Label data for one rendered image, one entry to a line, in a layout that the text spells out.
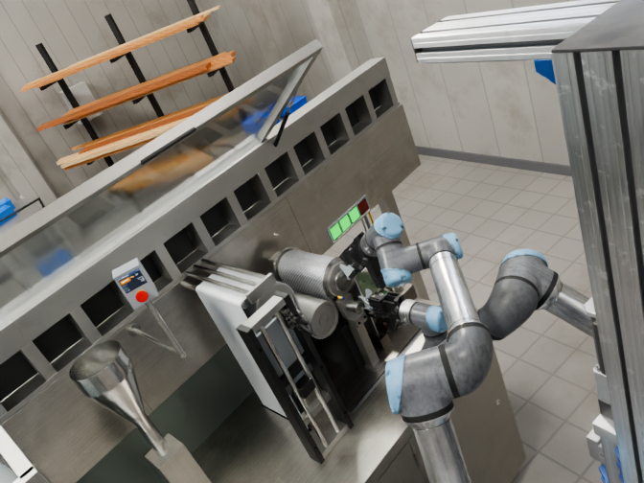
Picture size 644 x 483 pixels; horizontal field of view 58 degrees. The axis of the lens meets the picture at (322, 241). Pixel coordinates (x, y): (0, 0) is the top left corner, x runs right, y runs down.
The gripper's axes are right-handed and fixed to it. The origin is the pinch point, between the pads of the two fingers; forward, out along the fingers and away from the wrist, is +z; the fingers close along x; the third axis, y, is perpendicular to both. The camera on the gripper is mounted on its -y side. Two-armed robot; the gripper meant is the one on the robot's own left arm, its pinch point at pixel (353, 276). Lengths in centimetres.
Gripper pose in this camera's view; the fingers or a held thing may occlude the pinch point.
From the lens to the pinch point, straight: 186.6
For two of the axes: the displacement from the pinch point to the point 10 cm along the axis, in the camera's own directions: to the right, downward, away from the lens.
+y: -7.1, -7.0, 1.0
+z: -3.0, 4.2, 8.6
